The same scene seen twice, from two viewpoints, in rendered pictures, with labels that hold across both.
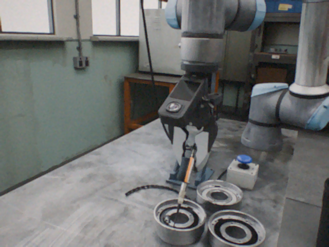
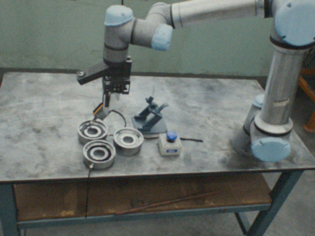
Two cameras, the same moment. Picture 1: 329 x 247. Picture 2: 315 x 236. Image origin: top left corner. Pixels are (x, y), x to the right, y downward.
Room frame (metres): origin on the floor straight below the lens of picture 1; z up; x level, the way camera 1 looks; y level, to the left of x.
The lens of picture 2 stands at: (-0.02, -0.82, 1.66)
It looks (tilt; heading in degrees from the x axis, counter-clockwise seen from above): 38 degrees down; 44
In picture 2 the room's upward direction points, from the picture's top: 12 degrees clockwise
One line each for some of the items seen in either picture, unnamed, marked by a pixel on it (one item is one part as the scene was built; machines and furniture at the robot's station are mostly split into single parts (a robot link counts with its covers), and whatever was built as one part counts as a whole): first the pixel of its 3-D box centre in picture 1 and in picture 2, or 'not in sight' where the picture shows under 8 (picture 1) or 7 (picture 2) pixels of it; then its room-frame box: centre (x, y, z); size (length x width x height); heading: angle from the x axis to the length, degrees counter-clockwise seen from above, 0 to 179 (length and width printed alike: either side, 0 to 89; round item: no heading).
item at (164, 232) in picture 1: (179, 221); (92, 133); (0.47, -0.04, 0.82); 0.10 x 0.10 x 0.04
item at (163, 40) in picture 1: (177, 43); not in sight; (3.13, -0.11, 1.10); 0.62 x 0.61 x 0.65; 153
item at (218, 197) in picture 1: (218, 198); (127, 141); (0.56, -0.13, 0.82); 0.10 x 0.10 x 0.04
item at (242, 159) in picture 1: (243, 164); (170, 138); (0.69, -0.22, 0.85); 0.04 x 0.04 x 0.05
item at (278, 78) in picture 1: (271, 80); not in sight; (3.89, -1.48, 0.64); 0.49 x 0.40 x 0.37; 68
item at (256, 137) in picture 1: (263, 131); (254, 137); (0.99, -0.37, 0.85); 0.15 x 0.15 x 0.10
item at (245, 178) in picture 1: (242, 172); (171, 143); (0.69, -0.22, 0.82); 0.08 x 0.07 x 0.05; 153
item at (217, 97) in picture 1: (199, 94); (115, 74); (0.53, -0.06, 1.07); 0.09 x 0.08 x 0.12; 154
